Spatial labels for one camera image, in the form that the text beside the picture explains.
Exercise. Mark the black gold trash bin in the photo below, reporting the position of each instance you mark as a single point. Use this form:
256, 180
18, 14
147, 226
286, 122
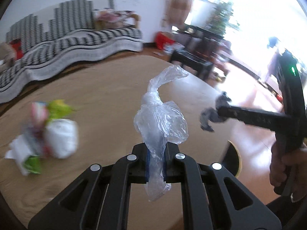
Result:
231, 159

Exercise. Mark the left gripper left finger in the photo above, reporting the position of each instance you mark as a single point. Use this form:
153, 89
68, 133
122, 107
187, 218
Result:
98, 198

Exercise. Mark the brown plush toy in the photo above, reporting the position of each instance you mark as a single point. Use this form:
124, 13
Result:
8, 56

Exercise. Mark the white tissue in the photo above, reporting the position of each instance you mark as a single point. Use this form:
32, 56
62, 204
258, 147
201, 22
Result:
61, 136

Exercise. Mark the yellow green popcorn bag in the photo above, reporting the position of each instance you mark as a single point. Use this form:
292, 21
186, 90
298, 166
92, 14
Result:
58, 109

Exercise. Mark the pink striped round toy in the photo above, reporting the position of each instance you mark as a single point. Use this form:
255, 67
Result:
38, 114

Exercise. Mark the clear plastic bag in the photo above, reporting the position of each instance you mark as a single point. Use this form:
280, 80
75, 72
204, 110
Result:
159, 123

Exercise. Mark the patterned cushion on sofa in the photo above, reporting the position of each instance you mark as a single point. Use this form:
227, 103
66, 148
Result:
115, 19

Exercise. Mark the grey paper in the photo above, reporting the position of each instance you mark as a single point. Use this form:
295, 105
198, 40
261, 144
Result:
211, 114

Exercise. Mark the black wooden chair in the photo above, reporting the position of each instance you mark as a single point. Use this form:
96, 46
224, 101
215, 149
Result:
200, 52

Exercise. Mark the red cushion on sofa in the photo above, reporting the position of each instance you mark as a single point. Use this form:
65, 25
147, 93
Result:
16, 45

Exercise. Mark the black white striped sofa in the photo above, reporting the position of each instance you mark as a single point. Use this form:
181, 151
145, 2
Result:
60, 35

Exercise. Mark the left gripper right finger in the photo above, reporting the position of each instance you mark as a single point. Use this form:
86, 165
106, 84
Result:
212, 198

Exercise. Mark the red bag by wall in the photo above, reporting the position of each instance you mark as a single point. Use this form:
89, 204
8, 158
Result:
163, 38

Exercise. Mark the right hand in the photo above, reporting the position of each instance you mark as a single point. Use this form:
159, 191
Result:
278, 165

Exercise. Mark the white green carton box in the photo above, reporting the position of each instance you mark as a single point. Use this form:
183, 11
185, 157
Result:
24, 156

